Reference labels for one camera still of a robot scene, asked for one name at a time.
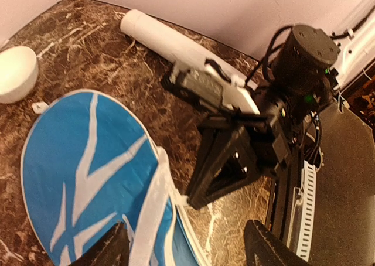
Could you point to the white cable duct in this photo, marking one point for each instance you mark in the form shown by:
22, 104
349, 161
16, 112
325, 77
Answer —
308, 183

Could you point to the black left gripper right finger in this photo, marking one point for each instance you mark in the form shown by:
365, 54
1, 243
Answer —
264, 249

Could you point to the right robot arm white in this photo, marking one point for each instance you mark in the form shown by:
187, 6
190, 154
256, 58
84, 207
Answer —
311, 67

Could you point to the white ceramic bowl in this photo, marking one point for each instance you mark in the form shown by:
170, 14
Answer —
19, 72

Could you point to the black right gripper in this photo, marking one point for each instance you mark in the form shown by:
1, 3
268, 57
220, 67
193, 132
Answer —
232, 156

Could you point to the blue racket bag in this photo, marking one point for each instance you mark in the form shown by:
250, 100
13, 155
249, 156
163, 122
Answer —
89, 163

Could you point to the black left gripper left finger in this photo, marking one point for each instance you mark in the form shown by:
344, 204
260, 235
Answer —
111, 249

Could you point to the white shuttlecock tube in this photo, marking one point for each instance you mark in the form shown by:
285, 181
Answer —
169, 43

